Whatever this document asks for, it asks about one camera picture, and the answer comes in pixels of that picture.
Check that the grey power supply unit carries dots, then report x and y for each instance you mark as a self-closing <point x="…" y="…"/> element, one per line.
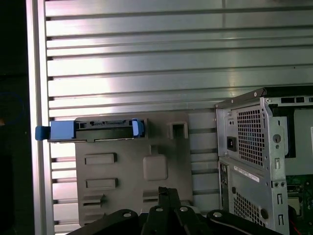
<point x="232" y="144"/>

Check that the hard disk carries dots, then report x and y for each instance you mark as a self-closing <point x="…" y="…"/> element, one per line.
<point x="61" y="131"/>

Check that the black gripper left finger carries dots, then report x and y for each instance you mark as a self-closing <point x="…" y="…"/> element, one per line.
<point x="156" y="220"/>

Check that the green motherboard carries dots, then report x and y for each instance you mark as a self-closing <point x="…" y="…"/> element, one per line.
<point x="300" y="181"/>

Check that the grey parts rack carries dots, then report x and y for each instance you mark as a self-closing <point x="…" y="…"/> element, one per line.
<point x="132" y="159"/>

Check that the black open PC case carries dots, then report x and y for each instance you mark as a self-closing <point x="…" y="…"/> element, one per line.
<point x="252" y="171"/>

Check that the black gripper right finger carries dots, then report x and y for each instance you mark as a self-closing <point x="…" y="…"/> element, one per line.
<point x="183" y="220"/>

